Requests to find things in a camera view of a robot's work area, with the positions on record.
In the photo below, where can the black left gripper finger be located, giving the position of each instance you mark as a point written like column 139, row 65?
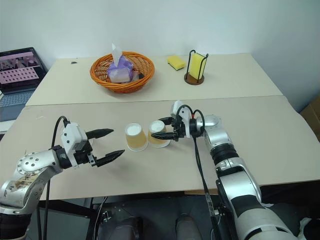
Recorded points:
column 110, row 157
column 101, row 133

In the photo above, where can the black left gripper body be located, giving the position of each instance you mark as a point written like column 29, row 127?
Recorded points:
column 83, row 155

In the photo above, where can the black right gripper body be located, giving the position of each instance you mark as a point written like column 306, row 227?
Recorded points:
column 178, row 126

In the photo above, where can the tan paper cup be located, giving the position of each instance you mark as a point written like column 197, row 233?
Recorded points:
column 157, row 127
column 136, row 140

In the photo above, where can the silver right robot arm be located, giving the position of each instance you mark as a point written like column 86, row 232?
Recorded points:
column 225, row 140

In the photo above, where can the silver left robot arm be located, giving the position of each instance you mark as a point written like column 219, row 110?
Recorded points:
column 30, row 165

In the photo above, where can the orange woven basket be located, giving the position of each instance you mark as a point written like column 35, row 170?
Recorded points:
column 120, row 86

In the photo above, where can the yellow sponge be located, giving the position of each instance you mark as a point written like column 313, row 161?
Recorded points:
column 197, row 65
column 175, row 61

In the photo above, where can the purple tissue pack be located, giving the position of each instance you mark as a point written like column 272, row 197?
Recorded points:
column 120, row 72

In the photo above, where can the dark brown rounded shape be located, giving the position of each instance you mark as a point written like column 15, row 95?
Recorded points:
column 187, row 227
column 125, row 228

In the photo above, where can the small black clip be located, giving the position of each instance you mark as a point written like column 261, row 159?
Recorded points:
column 74, row 62

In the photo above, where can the open grey laptop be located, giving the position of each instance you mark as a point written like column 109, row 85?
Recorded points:
column 20, row 75

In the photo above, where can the brown cardboard box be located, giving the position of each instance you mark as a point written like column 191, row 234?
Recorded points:
column 312, row 112

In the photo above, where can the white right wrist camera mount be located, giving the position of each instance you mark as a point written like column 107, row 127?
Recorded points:
column 187, row 130

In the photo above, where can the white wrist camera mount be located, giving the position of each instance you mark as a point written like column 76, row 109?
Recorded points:
column 72, row 135
column 187, row 130

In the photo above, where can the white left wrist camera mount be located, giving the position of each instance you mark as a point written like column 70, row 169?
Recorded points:
column 72, row 135

